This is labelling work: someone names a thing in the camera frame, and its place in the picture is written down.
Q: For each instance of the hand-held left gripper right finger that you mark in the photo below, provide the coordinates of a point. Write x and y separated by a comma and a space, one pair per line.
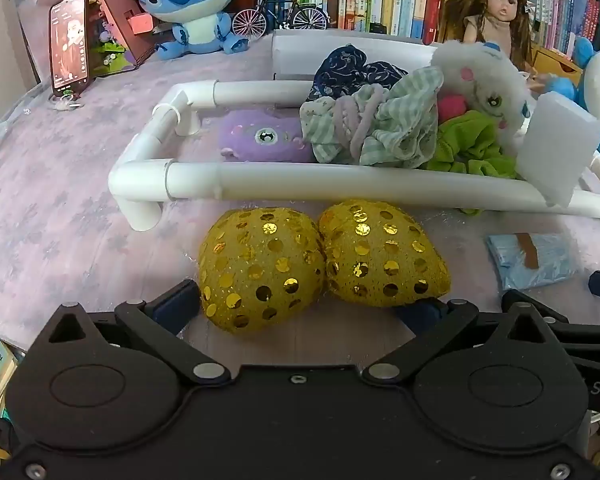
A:
425, 314

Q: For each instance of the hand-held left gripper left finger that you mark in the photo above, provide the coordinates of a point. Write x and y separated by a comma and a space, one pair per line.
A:
177, 302

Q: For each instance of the blue face mask packet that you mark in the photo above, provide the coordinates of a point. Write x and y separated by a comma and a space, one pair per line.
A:
550, 265

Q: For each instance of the gold sequin pad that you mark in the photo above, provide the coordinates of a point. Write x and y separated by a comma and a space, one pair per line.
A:
260, 270
380, 255

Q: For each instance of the white sponge block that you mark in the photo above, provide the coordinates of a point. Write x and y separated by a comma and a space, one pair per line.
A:
555, 150

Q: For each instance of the white pipe frame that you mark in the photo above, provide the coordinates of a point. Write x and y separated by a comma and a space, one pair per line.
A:
330, 187

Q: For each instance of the lime green scrunchie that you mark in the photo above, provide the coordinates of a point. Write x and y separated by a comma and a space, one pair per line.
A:
472, 145

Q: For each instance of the purple plush toy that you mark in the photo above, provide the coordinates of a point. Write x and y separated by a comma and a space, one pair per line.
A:
260, 135

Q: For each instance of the green checked scrunchie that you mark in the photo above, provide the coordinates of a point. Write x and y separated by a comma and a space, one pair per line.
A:
405, 125

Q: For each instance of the pink scrunchie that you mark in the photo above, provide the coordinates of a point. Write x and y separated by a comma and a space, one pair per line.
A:
452, 106

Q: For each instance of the white fluffy plush toy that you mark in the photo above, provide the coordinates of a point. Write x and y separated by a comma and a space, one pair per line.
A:
475, 75

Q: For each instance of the navy floral scrunchie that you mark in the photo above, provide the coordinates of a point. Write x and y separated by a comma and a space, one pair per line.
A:
340, 70

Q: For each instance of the yellow wooden drawer box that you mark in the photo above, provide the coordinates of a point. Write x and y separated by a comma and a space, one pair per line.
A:
555, 62

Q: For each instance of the clear phone stand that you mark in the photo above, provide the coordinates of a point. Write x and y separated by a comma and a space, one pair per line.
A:
66, 102

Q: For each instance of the green toy figures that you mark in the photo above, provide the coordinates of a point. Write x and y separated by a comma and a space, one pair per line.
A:
111, 55

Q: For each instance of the black smartphone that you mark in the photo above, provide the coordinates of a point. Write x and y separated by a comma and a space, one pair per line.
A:
70, 45

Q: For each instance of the brown haired doll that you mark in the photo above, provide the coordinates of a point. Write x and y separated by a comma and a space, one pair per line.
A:
502, 7

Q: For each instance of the black model bicycle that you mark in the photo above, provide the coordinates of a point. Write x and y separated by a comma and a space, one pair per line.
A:
307, 10

